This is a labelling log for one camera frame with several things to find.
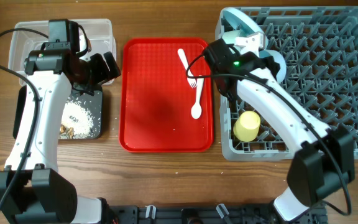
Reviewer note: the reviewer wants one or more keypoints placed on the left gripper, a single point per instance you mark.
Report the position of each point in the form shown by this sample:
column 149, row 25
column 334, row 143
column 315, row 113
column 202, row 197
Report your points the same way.
column 103, row 73

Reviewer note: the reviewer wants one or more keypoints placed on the food scraps and rice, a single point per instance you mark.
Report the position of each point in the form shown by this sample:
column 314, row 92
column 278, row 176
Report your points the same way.
column 78, row 122

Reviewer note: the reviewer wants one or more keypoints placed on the grey dishwasher rack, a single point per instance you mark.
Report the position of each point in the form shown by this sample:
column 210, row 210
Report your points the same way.
column 320, row 47

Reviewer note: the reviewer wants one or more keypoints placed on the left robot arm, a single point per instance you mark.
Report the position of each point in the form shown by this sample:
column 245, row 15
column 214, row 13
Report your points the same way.
column 31, row 188

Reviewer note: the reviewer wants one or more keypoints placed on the small light blue bowl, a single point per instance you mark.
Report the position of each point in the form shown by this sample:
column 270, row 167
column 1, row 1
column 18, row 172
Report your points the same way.
column 278, row 58

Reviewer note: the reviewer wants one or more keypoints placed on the red serving tray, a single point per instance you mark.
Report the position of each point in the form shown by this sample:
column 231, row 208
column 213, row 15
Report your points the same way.
column 156, row 98

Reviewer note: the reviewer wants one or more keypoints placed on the black waste tray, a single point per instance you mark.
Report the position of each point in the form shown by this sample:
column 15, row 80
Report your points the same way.
column 94, row 103

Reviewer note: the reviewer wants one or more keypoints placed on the large light blue plate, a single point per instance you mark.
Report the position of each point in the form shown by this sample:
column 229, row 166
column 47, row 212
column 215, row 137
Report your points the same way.
column 238, row 20

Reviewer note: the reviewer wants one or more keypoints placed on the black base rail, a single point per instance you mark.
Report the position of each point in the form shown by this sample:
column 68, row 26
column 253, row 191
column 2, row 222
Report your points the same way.
column 260, row 213

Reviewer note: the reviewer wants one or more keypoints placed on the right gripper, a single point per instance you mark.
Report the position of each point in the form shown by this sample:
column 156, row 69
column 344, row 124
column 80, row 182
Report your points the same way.
column 268, row 62

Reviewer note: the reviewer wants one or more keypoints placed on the yellow plastic cup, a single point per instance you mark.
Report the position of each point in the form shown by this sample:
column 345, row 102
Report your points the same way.
column 246, row 128

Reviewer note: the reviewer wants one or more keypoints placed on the white plastic spoon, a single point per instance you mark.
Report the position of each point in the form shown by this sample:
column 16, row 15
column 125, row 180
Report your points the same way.
column 196, row 109

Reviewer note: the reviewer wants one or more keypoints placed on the clear plastic bin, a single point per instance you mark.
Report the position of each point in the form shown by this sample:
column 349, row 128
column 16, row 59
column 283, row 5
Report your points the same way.
column 98, row 31

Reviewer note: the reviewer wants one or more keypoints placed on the green bowl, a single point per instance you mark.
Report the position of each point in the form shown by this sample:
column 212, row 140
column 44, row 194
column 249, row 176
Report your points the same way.
column 229, row 37

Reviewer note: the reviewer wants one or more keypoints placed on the white plastic fork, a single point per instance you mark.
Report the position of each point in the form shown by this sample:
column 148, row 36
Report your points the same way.
column 183, row 58

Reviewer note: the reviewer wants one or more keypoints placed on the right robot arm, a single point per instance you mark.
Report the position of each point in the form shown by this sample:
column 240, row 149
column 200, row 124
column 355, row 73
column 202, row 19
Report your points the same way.
column 323, row 158

